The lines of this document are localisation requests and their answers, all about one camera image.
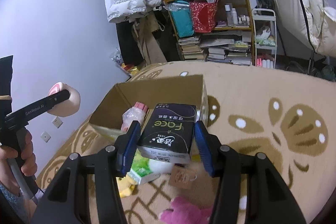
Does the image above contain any wooden shelf unit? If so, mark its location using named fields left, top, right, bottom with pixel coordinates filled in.
left=163, top=0, right=254, bottom=60

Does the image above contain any white fluffy bee plush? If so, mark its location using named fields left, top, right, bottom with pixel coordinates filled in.
left=148, top=159, right=174, bottom=174

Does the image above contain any pink strawberry bear plush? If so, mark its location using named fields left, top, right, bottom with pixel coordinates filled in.
left=159, top=197, right=213, bottom=224

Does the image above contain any person's left hand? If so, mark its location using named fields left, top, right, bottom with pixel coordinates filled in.
left=0, top=130, right=38, bottom=196

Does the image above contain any white rolling cart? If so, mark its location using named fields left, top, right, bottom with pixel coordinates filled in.
left=252, top=8, right=277, bottom=69

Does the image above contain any pink swirl roll plush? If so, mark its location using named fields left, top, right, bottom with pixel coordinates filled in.
left=48, top=82, right=81, bottom=117

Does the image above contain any open cardboard box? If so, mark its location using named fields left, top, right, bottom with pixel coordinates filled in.
left=89, top=75, right=209, bottom=138

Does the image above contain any stack of books left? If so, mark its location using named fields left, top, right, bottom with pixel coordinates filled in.
left=178, top=35, right=207, bottom=61

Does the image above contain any teal bag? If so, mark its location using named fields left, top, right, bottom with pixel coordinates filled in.
left=168, top=0, right=194, bottom=38

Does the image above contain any pink clear-wrapped packet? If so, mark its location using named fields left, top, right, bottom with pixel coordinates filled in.
left=121, top=102, right=148, bottom=132

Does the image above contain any beige trench coat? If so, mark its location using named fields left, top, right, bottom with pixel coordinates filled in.
left=133, top=11, right=167, bottom=65

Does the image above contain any green tissue pack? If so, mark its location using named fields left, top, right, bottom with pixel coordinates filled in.
left=127, top=150, right=160, bottom=185

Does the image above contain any brown paper hang tag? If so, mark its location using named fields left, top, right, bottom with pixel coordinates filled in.
left=169, top=165, right=198, bottom=189

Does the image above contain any pile of magazines right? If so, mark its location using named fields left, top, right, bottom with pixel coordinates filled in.
left=199, top=30, right=252, bottom=66

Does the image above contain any red gift bag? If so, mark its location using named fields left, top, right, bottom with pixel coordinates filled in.
left=189, top=0, right=218, bottom=34

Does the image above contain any black Face tissue pack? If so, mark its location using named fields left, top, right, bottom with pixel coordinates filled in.
left=137, top=103, right=197, bottom=164

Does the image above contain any yellow plush toy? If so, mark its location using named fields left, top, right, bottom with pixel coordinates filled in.
left=116, top=174, right=137, bottom=198

